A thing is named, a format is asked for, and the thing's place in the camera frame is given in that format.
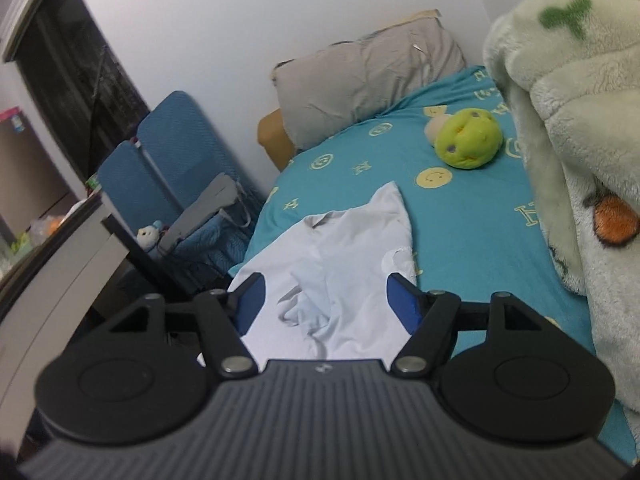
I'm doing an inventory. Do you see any white t-shirt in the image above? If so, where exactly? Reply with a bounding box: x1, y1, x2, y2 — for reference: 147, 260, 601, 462
231, 182, 416, 367

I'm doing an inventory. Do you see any teal patterned bed sheet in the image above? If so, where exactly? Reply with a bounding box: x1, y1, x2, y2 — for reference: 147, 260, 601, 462
228, 64, 639, 466

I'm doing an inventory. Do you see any small white plush toy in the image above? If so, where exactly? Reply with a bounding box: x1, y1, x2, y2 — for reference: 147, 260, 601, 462
136, 220, 164, 252

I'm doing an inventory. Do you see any grey folded cloth on chair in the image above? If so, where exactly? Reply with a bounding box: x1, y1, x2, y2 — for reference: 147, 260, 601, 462
158, 174, 252, 255

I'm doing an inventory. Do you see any far blue covered chair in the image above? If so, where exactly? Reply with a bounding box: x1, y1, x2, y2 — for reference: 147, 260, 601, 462
98, 141, 182, 236

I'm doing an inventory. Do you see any blue covered chair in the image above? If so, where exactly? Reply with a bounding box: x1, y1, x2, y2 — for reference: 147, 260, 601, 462
138, 90, 262, 283
98, 141, 182, 236

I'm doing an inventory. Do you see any near blue covered chair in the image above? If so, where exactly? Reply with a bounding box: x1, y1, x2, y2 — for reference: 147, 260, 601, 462
138, 90, 262, 283

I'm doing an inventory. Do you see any green plush toy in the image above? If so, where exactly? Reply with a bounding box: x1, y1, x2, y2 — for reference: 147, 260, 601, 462
424, 108, 503, 170

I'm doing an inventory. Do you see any yellow-brown headboard cushion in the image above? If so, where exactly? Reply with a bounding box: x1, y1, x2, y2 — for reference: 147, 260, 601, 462
257, 110, 296, 172

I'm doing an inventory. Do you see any white desk with black legs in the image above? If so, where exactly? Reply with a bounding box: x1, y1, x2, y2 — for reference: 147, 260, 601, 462
1, 194, 168, 452

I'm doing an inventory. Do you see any grey pillow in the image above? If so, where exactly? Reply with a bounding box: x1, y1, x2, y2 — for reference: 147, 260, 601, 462
271, 10, 466, 151

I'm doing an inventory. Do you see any green fleece blanket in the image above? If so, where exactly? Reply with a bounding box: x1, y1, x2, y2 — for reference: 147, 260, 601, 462
484, 0, 639, 410

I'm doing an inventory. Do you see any dark window with frame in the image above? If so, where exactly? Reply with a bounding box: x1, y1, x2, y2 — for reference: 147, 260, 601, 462
9, 0, 149, 181

